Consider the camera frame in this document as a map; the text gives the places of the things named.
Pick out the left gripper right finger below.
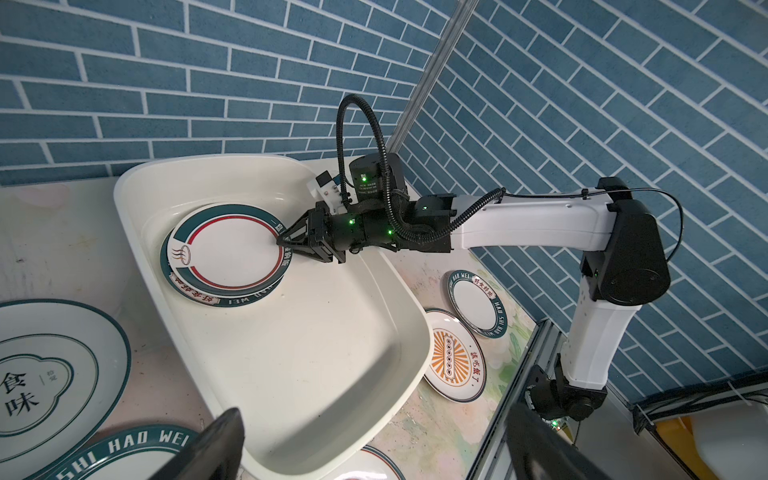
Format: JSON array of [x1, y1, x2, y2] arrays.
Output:
[[506, 403, 610, 480]]

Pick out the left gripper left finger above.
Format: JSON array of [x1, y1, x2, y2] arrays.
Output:
[[150, 407, 245, 480]]

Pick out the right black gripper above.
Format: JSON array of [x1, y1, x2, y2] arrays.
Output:
[[277, 153, 456, 263]]

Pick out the green red ring plate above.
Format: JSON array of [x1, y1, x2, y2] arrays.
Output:
[[161, 203, 293, 299]]

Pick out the green lettered rim plate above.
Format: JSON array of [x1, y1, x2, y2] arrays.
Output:
[[446, 270, 508, 339], [43, 424, 198, 480], [160, 229, 292, 308]]

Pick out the white plastic bin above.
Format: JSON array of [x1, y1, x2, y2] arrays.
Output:
[[114, 154, 432, 479]]

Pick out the right orange sunburst plate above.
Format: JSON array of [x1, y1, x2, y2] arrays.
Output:
[[425, 308, 487, 403]]

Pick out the orange sunburst plate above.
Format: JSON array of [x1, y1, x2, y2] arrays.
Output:
[[323, 445, 406, 480], [425, 308, 487, 403]]

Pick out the left orange sunburst plate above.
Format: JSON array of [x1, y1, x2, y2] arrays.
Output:
[[323, 445, 406, 480]]

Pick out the white plate thin dark rim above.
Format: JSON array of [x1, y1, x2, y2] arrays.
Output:
[[1, 299, 132, 479]]

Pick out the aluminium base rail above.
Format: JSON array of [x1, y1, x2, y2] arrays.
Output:
[[466, 320, 566, 479]]

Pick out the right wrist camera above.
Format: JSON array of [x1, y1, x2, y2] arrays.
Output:
[[307, 171, 343, 215]]

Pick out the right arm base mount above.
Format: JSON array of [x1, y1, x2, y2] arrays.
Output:
[[527, 354, 607, 421]]

